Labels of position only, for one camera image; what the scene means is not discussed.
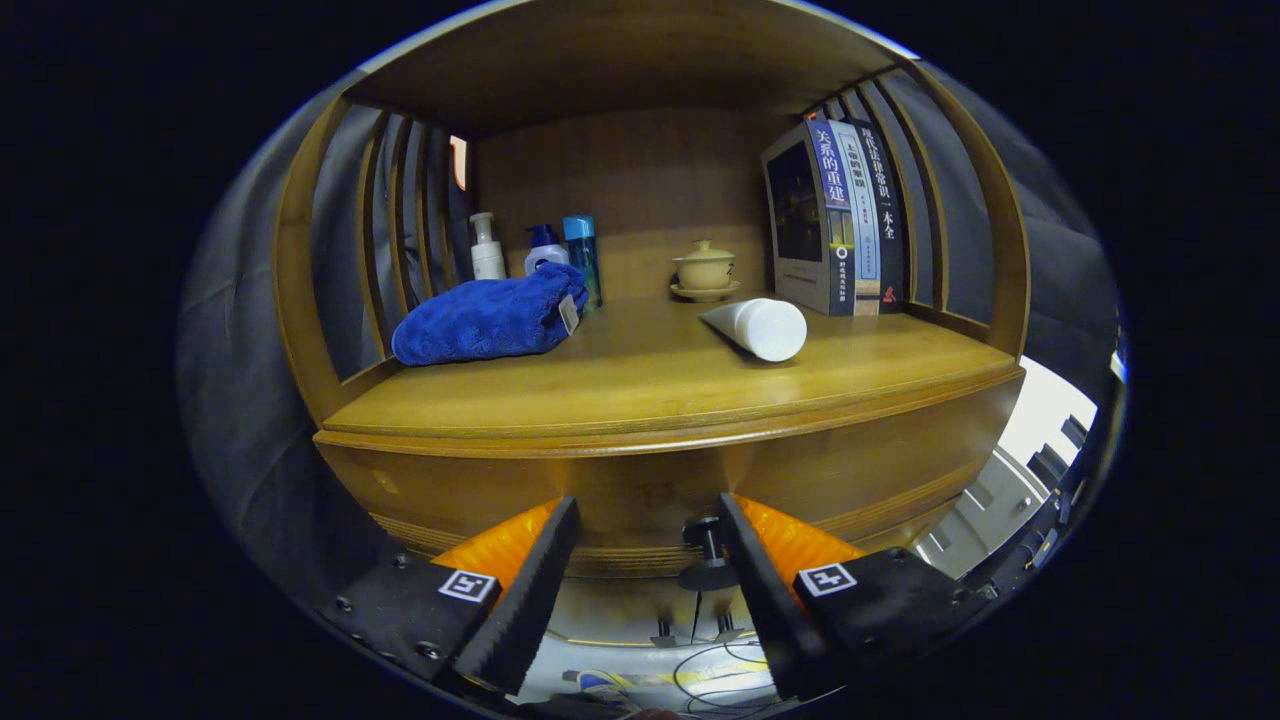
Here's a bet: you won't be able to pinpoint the book with pale blue spine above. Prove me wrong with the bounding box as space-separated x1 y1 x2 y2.
833 120 883 316

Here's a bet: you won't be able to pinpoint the white pump bottle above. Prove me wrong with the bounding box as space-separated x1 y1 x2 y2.
468 212 508 281

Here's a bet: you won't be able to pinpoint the wooden cabinet door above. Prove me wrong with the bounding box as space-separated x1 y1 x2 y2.
550 578 701 649
690 590 771 646

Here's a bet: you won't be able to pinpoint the wooden drawer with black knob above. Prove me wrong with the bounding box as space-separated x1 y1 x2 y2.
318 370 1028 593

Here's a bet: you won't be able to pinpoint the white tube with green print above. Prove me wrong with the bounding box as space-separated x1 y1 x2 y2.
698 298 809 363

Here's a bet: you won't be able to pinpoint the wooden countertop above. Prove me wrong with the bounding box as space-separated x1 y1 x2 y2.
313 293 1026 459

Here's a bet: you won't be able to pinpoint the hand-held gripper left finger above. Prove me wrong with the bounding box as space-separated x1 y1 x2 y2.
318 495 583 699

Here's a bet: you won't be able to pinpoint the tangled black cables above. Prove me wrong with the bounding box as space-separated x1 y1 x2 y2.
670 640 786 713

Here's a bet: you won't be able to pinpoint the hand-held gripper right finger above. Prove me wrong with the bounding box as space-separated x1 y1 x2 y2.
718 492 1001 701

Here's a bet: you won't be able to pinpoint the book with black spine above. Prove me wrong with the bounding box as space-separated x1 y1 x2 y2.
858 122 906 314

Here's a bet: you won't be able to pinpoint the teal blue bottle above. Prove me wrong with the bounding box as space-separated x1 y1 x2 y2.
562 215 604 311

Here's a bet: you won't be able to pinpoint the wooden cabinet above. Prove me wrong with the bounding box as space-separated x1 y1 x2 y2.
272 0 1033 651

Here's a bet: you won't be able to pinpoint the blue folded towel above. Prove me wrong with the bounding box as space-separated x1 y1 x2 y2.
391 262 591 367

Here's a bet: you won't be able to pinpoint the white bottle with blue cap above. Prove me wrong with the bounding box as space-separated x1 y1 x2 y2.
524 224 571 276

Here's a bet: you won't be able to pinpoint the beige lidded teacup with saucer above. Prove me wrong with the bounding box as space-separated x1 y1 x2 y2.
669 239 743 303

